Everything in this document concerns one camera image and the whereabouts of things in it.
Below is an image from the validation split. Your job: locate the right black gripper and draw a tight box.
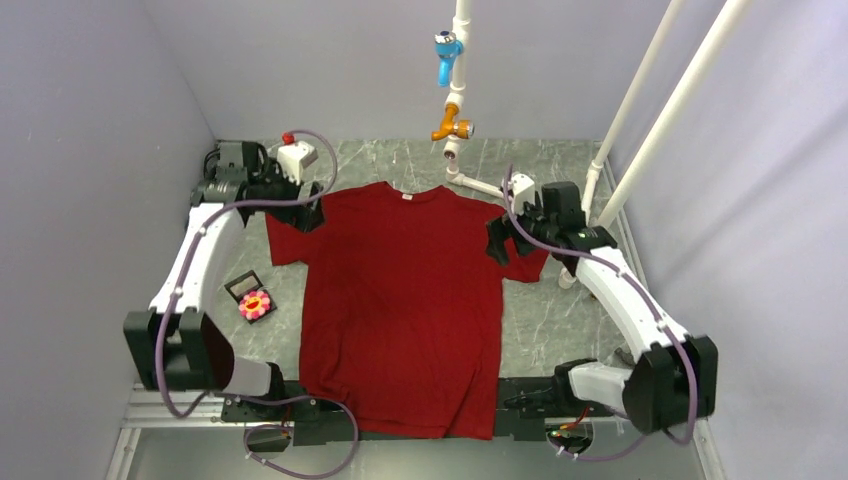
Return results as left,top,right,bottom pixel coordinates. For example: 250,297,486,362
485,191,557,267

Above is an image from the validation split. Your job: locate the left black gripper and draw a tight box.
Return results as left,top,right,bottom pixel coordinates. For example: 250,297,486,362
250,159,326,234

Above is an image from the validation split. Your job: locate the pink flower brooch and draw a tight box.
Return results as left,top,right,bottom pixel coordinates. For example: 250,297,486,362
238,290,274,323

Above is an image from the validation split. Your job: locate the red t-shirt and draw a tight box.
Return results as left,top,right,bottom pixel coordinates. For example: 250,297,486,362
266,182,547,440

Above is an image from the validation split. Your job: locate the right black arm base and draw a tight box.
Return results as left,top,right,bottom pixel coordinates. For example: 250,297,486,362
493,377,612,455

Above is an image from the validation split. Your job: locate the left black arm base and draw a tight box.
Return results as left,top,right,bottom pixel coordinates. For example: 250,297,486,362
222,364,359,453

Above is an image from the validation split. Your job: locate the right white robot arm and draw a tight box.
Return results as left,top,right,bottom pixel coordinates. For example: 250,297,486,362
486,174,718,434

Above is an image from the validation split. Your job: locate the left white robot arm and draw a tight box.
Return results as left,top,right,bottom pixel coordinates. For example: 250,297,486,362
123,137,323,420

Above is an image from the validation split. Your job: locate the orange valve tap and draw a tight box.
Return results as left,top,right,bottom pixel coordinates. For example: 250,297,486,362
430,102,475,142

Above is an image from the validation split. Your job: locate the blue valve tap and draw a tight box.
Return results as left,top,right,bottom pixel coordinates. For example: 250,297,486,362
434,30,464,88

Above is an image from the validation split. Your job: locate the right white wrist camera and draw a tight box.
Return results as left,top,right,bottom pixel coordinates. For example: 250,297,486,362
507,173,536,216

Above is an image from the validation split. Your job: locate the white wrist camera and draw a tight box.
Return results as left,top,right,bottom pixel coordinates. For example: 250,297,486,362
507,173,536,216
276,132,318,185

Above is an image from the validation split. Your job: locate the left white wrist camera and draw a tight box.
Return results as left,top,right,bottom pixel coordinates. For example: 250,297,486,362
276,132,318,185

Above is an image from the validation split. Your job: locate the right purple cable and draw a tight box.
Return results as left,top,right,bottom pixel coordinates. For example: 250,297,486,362
502,164,700,464

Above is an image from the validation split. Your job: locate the purple cable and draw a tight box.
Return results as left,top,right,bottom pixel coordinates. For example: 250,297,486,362
153,129,360,480
502,164,700,464

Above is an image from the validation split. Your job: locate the black rectangular frame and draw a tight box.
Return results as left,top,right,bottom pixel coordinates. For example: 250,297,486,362
224,270,277,324

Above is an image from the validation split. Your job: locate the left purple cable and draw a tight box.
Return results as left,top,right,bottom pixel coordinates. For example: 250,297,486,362
153,129,360,480

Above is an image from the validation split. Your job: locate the white PVC pipe frame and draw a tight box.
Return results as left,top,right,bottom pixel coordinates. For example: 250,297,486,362
442,0,757,290

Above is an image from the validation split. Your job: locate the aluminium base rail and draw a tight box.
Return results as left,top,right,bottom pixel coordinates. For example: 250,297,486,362
106,385,725,479

